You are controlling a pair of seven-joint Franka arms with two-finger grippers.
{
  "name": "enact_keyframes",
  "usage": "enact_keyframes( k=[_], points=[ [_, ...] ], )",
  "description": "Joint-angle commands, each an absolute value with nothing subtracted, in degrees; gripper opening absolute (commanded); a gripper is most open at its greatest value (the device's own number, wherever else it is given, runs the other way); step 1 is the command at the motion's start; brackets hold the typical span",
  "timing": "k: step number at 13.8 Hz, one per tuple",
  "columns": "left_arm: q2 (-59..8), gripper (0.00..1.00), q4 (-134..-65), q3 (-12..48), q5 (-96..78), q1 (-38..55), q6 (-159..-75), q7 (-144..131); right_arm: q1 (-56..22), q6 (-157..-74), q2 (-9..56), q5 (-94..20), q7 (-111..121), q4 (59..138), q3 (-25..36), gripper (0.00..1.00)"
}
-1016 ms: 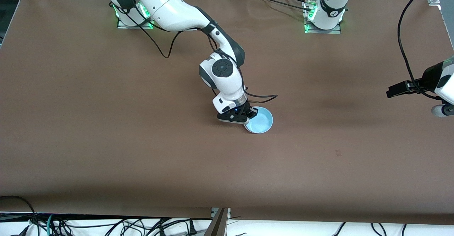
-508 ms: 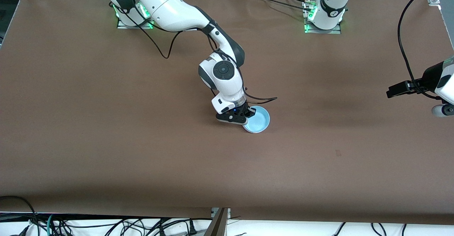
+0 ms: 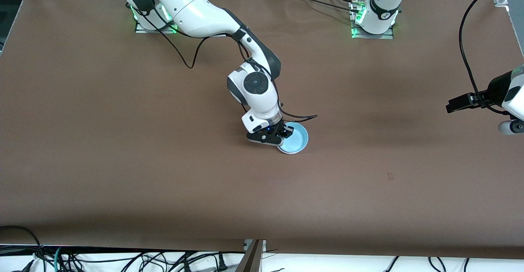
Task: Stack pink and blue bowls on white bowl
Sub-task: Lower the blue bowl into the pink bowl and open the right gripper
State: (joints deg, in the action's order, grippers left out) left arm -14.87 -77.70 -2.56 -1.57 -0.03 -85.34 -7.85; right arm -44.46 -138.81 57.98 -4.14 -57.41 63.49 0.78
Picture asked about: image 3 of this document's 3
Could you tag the blue bowl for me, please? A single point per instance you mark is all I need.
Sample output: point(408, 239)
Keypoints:
point(298, 139)

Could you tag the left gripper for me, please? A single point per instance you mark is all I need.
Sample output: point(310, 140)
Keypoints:
point(482, 98)

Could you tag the white bowl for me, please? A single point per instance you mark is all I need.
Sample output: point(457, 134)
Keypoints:
point(290, 153)

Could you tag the brown table cover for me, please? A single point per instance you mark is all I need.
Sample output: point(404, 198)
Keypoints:
point(245, 202)

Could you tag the black power plug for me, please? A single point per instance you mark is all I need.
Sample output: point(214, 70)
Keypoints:
point(221, 262)

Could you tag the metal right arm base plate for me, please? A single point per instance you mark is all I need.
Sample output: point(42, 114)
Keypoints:
point(157, 30)

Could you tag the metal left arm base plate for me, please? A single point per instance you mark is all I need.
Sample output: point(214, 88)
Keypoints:
point(387, 36)

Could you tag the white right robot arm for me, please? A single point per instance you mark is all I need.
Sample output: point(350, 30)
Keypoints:
point(196, 10)

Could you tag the aluminium profile bar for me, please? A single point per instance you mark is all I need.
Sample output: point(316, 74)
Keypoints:
point(254, 259)

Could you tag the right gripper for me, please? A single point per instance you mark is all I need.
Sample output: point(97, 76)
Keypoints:
point(280, 128)

